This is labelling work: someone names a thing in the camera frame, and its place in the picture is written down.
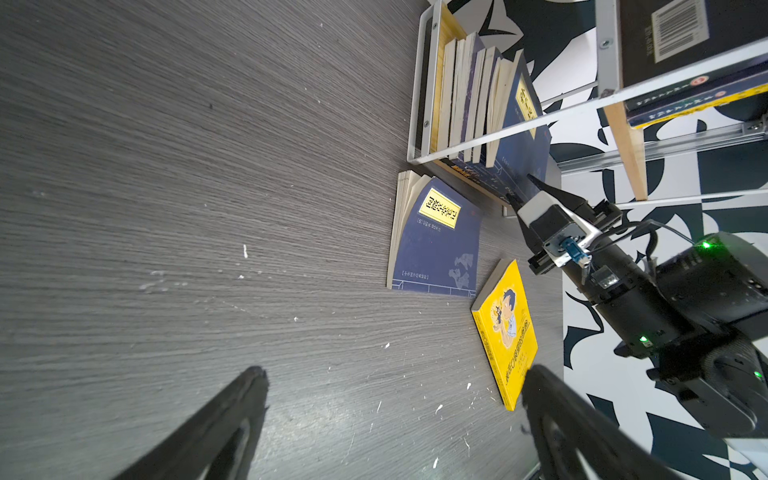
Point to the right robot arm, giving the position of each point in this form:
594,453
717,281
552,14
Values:
696,316

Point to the black book leaning upright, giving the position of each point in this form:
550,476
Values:
661,36

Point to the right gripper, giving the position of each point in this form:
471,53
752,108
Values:
625,295

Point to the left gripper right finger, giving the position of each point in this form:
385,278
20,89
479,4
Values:
567,431

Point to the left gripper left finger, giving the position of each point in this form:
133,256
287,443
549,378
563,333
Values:
217,442

